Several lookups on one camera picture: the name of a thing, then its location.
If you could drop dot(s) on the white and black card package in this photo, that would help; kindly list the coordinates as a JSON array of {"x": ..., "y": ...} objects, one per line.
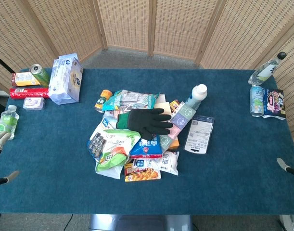
[{"x": 199, "y": 134}]

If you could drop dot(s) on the small white wipes box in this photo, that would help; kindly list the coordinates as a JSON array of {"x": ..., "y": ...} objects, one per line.
[{"x": 33, "y": 103}]

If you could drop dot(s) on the beige paper packet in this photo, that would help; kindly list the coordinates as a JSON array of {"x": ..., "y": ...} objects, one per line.
[{"x": 162, "y": 106}]

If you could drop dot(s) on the blue table cloth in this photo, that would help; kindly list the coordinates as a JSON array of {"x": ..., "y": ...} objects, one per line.
[{"x": 65, "y": 180}]

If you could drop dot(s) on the green label water bottle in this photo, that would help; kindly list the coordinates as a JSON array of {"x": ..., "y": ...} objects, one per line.
[{"x": 8, "y": 122}]

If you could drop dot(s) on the black and green work glove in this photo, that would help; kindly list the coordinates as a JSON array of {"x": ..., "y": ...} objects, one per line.
[{"x": 146, "y": 122}]

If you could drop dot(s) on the bamboo folding screen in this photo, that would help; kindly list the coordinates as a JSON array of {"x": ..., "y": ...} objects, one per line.
[{"x": 146, "y": 26}]

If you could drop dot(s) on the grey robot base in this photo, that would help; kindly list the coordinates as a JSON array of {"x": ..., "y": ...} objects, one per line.
[{"x": 140, "y": 222}]

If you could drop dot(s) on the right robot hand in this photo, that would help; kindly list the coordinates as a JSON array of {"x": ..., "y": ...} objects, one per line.
[{"x": 287, "y": 167}]

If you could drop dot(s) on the green white snack bag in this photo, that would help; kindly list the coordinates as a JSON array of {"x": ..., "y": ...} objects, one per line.
[{"x": 113, "y": 150}]

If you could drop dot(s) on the white milk bottle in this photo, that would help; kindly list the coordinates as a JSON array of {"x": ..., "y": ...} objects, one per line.
[{"x": 196, "y": 96}]

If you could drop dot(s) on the dark blue snack bag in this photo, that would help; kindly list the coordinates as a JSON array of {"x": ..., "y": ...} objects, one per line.
[{"x": 274, "y": 103}]

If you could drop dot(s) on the yellow curry box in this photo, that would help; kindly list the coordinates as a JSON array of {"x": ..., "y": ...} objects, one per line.
[{"x": 142, "y": 173}]

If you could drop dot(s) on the white tissue pack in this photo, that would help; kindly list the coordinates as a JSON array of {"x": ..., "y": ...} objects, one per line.
[{"x": 66, "y": 80}]

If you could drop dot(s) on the small brown candy box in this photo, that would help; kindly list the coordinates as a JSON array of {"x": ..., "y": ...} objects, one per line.
[{"x": 174, "y": 105}]

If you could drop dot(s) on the orange small can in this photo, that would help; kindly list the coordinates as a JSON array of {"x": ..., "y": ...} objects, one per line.
[{"x": 102, "y": 99}]

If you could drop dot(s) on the teal clear snack bag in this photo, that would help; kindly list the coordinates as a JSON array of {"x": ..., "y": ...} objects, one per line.
[{"x": 132, "y": 98}]

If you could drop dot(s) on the orange and red carton box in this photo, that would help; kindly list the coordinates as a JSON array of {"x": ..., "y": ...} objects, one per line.
[{"x": 24, "y": 79}]

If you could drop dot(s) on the clear battery blister pack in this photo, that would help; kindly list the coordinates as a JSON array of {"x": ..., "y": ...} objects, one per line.
[{"x": 96, "y": 144}]

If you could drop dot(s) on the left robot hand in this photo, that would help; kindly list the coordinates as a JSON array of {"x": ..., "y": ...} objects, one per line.
[{"x": 0, "y": 142}]

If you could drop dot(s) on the white salt bag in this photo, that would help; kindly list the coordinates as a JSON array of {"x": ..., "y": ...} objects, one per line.
[{"x": 161, "y": 163}]

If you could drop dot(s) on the pastel patterned long box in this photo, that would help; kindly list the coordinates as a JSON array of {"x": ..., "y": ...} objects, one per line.
[{"x": 179, "y": 120}]

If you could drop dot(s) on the tall clear drink bottle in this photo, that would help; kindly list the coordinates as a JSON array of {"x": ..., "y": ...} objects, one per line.
[{"x": 265, "y": 69}]

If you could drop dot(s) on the red biscuit tube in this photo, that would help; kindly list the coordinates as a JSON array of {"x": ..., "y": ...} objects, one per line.
[{"x": 29, "y": 92}]

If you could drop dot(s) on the light blue drink can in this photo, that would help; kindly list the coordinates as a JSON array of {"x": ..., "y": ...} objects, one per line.
[{"x": 256, "y": 101}]

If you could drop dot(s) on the green drink can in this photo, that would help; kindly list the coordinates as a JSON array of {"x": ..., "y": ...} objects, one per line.
[{"x": 41, "y": 74}]

